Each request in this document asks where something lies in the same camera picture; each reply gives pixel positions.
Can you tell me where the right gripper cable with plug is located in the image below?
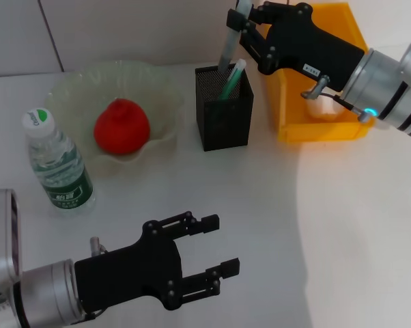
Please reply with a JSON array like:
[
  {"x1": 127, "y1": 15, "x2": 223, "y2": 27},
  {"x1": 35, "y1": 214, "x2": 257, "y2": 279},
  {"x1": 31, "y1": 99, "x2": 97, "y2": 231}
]
[{"x1": 300, "y1": 74, "x2": 378, "y2": 123}]

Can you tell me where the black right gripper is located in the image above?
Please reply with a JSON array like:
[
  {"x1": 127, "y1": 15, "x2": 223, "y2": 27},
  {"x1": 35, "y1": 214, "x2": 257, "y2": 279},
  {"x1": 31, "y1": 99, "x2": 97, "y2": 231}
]
[{"x1": 225, "y1": 1, "x2": 366, "y2": 92}]

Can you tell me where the white paper ball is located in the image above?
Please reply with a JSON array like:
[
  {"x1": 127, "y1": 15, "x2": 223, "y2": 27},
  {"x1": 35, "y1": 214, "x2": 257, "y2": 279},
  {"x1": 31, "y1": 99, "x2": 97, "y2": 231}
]
[{"x1": 306, "y1": 94, "x2": 343, "y2": 121}]

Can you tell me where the green utility knife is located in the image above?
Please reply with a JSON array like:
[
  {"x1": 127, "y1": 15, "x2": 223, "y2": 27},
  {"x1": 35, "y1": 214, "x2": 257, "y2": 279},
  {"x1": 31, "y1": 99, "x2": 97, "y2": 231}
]
[{"x1": 216, "y1": 58, "x2": 246, "y2": 103}]

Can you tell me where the grey marker pen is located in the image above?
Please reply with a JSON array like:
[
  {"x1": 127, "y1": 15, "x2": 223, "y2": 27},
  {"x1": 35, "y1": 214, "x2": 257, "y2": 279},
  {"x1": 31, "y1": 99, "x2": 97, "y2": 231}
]
[{"x1": 218, "y1": 0, "x2": 253, "y2": 73}]

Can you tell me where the left gripper cable with plug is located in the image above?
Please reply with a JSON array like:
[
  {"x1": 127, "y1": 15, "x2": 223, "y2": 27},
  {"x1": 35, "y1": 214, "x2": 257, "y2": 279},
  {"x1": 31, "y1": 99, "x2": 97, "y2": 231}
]
[{"x1": 89, "y1": 236, "x2": 109, "y2": 257}]

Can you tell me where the yellow plastic bin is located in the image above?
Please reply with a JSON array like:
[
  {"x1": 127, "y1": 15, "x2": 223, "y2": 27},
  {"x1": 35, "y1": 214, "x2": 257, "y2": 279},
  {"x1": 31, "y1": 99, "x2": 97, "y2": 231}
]
[{"x1": 265, "y1": 2, "x2": 376, "y2": 143}]

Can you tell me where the black mesh pen holder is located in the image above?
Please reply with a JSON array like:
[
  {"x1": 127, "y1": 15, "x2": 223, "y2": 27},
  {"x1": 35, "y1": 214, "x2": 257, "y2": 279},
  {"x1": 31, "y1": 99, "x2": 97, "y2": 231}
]
[{"x1": 194, "y1": 62, "x2": 254, "y2": 152}]

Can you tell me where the gripper cable with plug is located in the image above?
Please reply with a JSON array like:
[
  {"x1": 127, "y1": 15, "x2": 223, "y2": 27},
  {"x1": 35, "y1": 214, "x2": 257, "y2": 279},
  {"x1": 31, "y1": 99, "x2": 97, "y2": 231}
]
[
  {"x1": 89, "y1": 236, "x2": 109, "y2": 257},
  {"x1": 300, "y1": 74, "x2": 378, "y2": 123}
]

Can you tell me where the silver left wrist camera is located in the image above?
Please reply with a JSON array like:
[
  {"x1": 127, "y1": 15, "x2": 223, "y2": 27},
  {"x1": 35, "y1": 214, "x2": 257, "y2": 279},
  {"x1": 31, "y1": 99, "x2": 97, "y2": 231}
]
[{"x1": 0, "y1": 189, "x2": 23, "y2": 284}]

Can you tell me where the clear green-label water bottle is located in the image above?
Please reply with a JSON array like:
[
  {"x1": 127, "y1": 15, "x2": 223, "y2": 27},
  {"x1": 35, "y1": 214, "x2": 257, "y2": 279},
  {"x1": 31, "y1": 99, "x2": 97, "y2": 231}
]
[{"x1": 20, "y1": 107, "x2": 97, "y2": 215}]

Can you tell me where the green glass fruit plate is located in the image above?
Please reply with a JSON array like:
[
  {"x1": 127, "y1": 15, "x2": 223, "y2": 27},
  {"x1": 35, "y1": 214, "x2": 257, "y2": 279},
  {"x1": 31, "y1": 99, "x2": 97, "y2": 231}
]
[{"x1": 43, "y1": 60, "x2": 184, "y2": 165}]

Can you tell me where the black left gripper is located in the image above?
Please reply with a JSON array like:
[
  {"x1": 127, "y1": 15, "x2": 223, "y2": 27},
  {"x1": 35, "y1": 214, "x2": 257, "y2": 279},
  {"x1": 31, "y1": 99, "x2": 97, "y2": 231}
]
[{"x1": 74, "y1": 210, "x2": 240, "y2": 314}]

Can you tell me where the red-orange fruit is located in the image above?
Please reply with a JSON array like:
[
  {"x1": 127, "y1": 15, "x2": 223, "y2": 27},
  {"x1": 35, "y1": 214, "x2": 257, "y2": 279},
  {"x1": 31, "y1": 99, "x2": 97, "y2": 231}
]
[{"x1": 93, "y1": 98, "x2": 151, "y2": 156}]

